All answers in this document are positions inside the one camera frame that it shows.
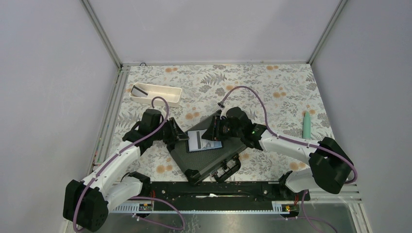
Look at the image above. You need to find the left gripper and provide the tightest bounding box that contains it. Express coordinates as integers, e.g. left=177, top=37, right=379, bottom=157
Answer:
left=152, top=117, right=189, bottom=145

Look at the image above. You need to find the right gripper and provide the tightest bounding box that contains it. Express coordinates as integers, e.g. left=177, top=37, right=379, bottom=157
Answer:
left=201, top=116, right=243, bottom=141

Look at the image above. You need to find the white plastic tray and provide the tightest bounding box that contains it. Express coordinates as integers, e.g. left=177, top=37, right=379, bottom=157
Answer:
left=129, top=83, right=183, bottom=107

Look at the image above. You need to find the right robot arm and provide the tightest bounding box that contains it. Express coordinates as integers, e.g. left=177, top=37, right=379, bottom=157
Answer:
left=202, top=107, right=354, bottom=200

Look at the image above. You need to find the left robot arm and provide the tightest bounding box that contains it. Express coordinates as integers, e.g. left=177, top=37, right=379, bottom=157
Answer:
left=63, top=109, right=188, bottom=233

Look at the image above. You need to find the dark grey hard case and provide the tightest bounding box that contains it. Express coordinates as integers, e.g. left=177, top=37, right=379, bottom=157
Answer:
left=167, top=110, right=247, bottom=185

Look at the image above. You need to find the floral tablecloth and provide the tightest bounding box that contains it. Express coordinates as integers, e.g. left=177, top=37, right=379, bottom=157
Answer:
left=103, top=64, right=345, bottom=183

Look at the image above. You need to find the mint green tube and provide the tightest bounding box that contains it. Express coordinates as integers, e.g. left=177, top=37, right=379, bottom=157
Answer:
left=302, top=112, right=311, bottom=139

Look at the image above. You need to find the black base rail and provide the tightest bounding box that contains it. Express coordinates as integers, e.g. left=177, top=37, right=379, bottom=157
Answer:
left=120, top=181, right=309, bottom=212

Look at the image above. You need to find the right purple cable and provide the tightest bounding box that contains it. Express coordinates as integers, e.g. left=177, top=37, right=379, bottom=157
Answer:
left=218, top=85, right=359, bottom=184

